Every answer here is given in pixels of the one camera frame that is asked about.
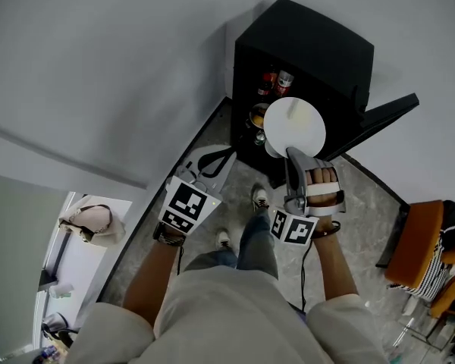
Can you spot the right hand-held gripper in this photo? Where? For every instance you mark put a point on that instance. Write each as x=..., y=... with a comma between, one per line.
x=297, y=230

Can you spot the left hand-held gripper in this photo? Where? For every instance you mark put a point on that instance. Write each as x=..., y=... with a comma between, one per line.
x=186, y=207

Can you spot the white round plate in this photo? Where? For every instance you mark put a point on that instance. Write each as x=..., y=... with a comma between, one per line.
x=288, y=135

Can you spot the black cabinet with glass door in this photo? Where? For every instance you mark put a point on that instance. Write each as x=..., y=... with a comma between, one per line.
x=307, y=32

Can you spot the person's right forearm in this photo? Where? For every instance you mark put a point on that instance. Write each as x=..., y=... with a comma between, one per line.
x=333, y=264

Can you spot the person's left forearm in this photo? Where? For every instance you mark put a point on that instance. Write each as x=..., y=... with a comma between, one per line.
x=151, y=279

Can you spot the person's right hand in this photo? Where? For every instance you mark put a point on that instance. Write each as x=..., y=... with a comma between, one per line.
x=320, y=176

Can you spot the green drink can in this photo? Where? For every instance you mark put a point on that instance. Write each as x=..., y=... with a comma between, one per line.
x=260, y=138

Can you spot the person's right white sneaker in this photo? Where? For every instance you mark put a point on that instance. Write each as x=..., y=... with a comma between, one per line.
x=259, y=196

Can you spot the person's white sneaker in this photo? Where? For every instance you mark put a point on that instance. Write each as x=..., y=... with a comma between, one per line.
x=259, y=196
x=223, y=239

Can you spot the bowl with orange fruit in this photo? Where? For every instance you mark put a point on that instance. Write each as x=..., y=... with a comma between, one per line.
x=258, y=117

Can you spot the thin black wristband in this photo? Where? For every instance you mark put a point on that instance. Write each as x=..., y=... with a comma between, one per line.
x=338, y=229

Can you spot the person's left white sneaker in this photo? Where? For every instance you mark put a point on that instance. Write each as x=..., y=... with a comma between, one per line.
x=223, y=239

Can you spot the red drink can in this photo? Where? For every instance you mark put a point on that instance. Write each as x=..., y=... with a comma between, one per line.
x=284, y=82

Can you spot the black wrist watch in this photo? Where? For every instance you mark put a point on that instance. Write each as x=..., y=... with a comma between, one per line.
x=158, y=231

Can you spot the blue jeans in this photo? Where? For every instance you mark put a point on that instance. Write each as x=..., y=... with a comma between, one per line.
x=256, y=248

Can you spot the orange chair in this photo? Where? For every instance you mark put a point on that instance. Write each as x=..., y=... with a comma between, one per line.
x=413, y=241

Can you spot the beige handbag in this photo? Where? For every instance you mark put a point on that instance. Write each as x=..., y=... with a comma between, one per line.
x=93, y=224

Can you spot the beige shirt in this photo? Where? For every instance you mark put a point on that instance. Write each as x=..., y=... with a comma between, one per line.
x=231, y=317

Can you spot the black white striped garment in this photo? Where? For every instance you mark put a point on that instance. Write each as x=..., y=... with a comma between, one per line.
x=428, y=279

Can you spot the white slipper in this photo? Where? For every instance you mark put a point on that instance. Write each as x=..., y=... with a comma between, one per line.
x=409, y=305

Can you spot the pale green cup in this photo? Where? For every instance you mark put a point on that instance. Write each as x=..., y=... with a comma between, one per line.
x=60, y=290

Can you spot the silver kettle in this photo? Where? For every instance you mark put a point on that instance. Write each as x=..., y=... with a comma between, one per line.
x=55, y=322

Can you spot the pile of colourful packets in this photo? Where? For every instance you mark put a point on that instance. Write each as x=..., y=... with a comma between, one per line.
x=47, y=355

